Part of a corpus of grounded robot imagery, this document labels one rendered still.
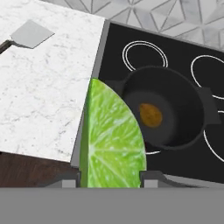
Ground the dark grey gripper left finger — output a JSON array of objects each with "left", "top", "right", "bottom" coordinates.
[{"left": 46, "top": 171, "right": 81, "bottom": 189}]

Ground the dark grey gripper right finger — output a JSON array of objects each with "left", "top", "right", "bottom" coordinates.
[{"left": 139, "top": 170, "right": 202, "bottom": 189}]

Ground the green lemon wedge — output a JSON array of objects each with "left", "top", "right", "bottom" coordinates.
[{"left": 79, "top": 77, "right": 147, "bottom": 189}]

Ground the brown avocado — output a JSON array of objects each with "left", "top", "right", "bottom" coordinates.
[{"left": 138, "top": 102, "right": 164, "bottom": 129}]

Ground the black pot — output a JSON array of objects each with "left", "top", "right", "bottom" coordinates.
[{"left": 108, "top": 66, "right": 222, "bottom": 151}]

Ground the grey spatula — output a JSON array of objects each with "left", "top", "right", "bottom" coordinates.
[{"left": 0, "top": 18, "right": 56, "bottom": 55}]

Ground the dark wood cupboard front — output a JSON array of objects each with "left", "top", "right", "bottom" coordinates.
[{"left": 0, "top": 151, "right": 79, "bottom": 189}]

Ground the black hob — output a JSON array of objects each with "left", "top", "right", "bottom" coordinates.
[{"left": 70, "top": 18, "right": 224, "bottom": 186}]

